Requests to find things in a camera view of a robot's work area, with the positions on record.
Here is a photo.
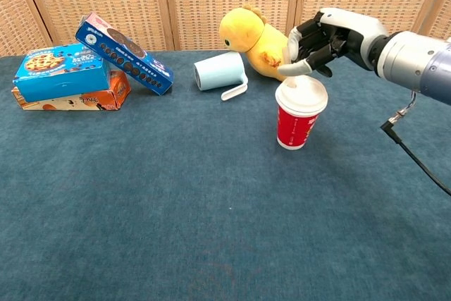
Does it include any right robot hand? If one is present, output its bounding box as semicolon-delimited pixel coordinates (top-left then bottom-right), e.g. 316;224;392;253
277;7;390;78

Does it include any translucent white drinking straw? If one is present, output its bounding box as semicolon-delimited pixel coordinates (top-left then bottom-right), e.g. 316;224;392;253
287;45;299;89

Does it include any red cup with white lid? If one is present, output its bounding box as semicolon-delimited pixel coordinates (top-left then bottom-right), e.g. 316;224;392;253
275;78;329;151

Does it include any yellow plush dinosaur toy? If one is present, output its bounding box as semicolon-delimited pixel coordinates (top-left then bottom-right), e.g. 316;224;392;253
219;4;297;82

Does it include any light blue plastic mug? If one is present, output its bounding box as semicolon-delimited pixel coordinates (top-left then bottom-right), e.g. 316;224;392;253
193;51;249;102

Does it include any dark blue Oreo box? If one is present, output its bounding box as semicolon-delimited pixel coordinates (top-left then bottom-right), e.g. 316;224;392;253
75;12;175;97

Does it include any orange cookie box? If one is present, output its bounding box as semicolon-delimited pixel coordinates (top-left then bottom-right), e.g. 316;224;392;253
11;70;132;111

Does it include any blue carpet table mat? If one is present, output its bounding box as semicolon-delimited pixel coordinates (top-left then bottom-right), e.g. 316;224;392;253
0;45;451;301

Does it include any blue chocolate chip cookie box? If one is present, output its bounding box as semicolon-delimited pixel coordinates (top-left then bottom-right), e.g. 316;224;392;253
13;43;112;104

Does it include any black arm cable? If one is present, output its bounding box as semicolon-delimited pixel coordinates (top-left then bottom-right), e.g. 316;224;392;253
380;90;451;197

